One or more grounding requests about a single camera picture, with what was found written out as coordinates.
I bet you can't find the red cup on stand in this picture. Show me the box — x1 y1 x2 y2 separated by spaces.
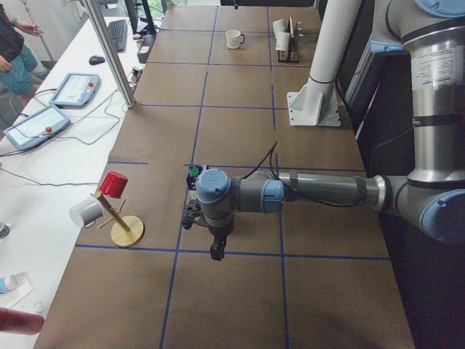
99 171 129 198

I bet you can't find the black wire cup rack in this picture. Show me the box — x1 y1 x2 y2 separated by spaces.
276 15 303 63

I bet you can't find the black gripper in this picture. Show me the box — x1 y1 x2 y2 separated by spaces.
205 214 235 260

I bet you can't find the wooden mug tree stand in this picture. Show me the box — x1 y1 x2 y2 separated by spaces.
92 191 145 247

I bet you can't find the white mug black handle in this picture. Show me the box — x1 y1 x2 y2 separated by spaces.
225 29 246 49

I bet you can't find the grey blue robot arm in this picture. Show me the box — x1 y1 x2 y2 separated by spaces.
182 1 464 260

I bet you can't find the white cup on stand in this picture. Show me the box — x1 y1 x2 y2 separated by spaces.
69 196 104 228

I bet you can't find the person in teal shorts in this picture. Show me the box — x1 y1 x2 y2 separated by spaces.
1 4 41 105

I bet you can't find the teach pendant far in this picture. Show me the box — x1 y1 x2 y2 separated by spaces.
49 73 100 109

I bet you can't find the aluminium frame post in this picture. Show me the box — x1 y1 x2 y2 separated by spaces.
83 0 136 109

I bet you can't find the blue milk carton green cap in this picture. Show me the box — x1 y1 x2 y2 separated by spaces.
186 164 209 190

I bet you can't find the teach pendant near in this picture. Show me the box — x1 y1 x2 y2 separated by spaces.
4 105 70 151

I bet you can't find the black keyboard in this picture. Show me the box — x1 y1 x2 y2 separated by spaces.
108 20 128 52

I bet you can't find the red bottle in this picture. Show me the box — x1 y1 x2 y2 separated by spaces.
1 308 44 335

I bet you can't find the white blue tube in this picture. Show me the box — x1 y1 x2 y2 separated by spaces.
0 275 18 294

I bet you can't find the teach pendant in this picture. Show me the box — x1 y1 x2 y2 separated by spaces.
49 73 100 109
4 105 70 151

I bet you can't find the white mounting post with base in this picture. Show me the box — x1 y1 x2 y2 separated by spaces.
287 0 362 127

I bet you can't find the white cup on rack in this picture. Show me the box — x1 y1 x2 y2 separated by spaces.
275 32 291 52
272 19 286 36

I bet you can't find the black computer mouse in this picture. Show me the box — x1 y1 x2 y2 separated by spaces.
89 55 105 65

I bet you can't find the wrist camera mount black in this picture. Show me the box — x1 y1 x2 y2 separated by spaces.
181 199 202 230

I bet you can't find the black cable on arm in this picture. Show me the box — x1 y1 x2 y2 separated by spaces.
242 140 364 208

